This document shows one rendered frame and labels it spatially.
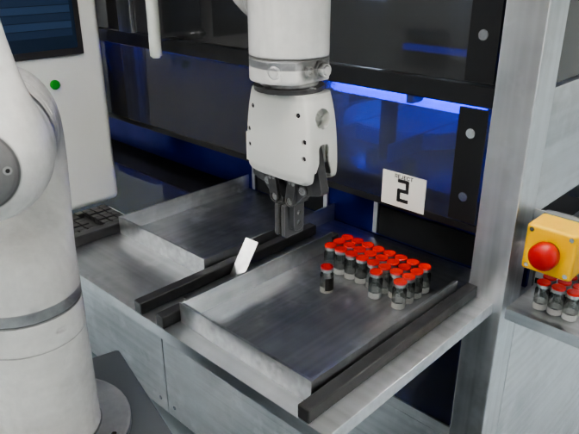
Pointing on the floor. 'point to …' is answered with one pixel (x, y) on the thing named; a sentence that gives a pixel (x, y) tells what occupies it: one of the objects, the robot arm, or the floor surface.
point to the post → (507, 201)
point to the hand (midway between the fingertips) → (289, 217)
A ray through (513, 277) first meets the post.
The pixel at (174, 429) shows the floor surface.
